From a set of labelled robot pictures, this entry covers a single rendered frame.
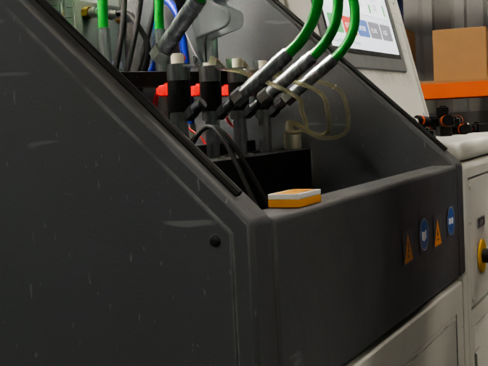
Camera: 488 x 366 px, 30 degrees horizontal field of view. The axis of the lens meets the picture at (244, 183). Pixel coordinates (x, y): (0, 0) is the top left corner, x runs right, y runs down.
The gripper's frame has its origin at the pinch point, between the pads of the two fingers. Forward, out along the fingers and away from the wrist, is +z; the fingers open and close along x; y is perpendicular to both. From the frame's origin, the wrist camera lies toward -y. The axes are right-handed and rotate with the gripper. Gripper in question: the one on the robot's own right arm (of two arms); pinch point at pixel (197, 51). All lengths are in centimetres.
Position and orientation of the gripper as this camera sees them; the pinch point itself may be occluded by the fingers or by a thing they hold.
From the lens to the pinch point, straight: 109.5
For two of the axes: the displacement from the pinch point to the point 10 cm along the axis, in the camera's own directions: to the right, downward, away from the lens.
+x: 4.4, -0.8, 8.9
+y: 9.0, -0.1, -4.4
